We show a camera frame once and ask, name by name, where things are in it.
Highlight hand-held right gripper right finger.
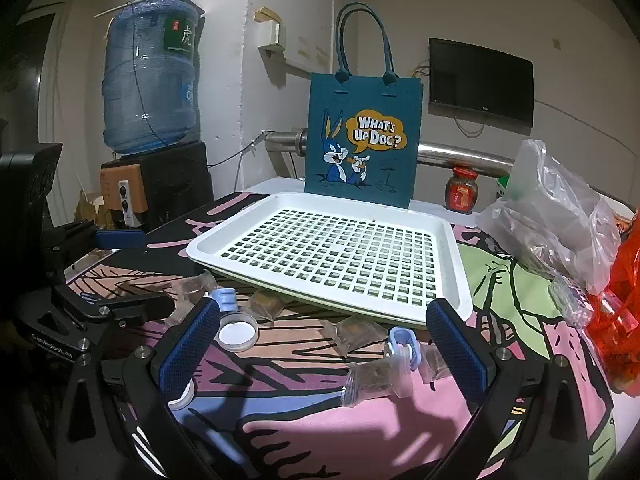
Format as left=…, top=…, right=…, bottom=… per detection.
left=425, top=297, right=608, bottom=480

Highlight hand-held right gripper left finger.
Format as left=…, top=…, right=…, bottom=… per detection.
left=55, top=297, right=223, bottom=480

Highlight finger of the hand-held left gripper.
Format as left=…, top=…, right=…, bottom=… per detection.
left=95, top=291, right=176, bottom=322
left=75, top=225, right=147, bottom=252

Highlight clear round lid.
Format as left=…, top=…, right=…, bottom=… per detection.
left=216, top=312, right=259, bottom=352

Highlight white round lid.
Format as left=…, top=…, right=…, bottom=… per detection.
left=167, top=380, right=196, bottom=408

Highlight blue flower clip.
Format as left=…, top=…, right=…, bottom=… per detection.
left=387, top=327, right=421, bottom=371
left=210, top=287, right=238, bottom=318

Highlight white perforated plastic tray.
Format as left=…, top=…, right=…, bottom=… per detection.
left=186, top=192, right=473, bottom=328

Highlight brown cardboard pieces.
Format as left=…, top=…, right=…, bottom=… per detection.
left=75, top=190, right=121, bottom=228

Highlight black water dispenser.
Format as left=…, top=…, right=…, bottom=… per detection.
left=100, top=140, right=216, bottom=233

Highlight colourful cartoon printed mat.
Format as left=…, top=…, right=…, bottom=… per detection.
left=65, top=190, right=616, bottom=480

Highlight large blue water bottle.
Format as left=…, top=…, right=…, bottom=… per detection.
left=102, top=0, right=206, bottom=156

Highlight red sauce jar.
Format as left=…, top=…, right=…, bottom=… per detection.
left=445, top=162, right=480, bottom=216

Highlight clear plastic bag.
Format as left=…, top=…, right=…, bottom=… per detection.
left=475, top=139, right=623, bottom=296

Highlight red plastic bag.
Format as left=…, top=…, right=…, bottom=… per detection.
left=585, top=237, right=640, bottom=393

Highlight teal cartoon tote bag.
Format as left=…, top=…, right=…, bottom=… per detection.
left=304, top=2, right=423, bottom=211

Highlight steel bed rail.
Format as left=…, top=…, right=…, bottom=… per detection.
left=265, top=130, right=516, bottom=178

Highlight white wall socket box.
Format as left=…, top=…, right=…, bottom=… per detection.
left=257, top=20, right=288, bottom=53

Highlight black wall television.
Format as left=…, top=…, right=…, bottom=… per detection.
left=428, top=37, right=534, bottom=128

